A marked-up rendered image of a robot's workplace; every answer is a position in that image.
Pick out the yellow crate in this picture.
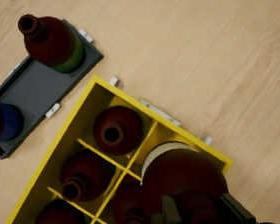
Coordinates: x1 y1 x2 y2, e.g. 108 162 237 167
6 74 234 224

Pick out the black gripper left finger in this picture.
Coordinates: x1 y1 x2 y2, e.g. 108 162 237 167
152 196 182 224

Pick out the dark grey tray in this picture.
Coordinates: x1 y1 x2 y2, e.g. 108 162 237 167
0 18 104 160

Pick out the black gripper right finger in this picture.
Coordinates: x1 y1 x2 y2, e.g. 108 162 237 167
218 194 275 224

